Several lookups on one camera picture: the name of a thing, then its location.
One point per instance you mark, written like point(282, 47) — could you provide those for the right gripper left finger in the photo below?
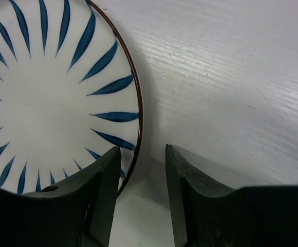
point(77, 211)

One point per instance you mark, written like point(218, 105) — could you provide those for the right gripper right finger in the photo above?
point(206, 212)

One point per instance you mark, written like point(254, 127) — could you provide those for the blue striped white plate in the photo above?
point(69, 91)

